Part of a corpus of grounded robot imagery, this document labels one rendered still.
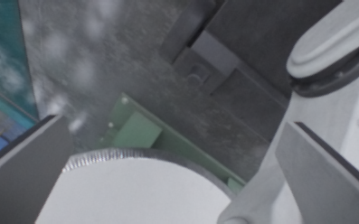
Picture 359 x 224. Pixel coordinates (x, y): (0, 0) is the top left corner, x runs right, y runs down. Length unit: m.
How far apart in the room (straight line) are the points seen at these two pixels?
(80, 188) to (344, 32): 0.70
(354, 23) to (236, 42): 0.24
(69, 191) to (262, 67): 0.63
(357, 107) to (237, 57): 0.28
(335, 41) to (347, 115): 0.09
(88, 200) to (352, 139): 0.65
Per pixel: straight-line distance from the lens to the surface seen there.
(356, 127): 0.26
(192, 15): 0.48
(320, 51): 0.30
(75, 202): 0.69
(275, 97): 0.51
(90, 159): 0.72
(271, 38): 0.46
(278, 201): 0.21
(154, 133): 1.03
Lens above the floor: 0.59
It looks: 39 degrees down
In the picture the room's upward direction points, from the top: 151 degrees counter-clockwise
